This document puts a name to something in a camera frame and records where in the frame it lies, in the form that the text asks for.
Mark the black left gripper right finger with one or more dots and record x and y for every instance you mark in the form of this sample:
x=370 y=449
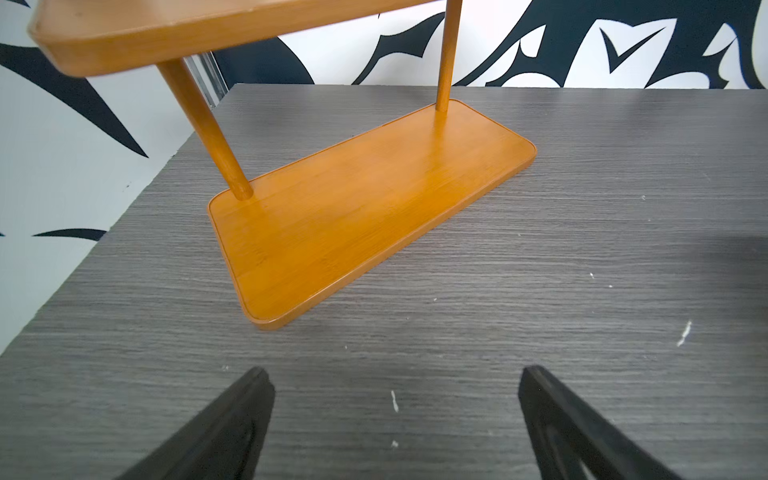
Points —
x=569 y=437

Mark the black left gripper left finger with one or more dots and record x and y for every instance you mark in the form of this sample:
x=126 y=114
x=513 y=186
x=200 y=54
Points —
x=223 y=441

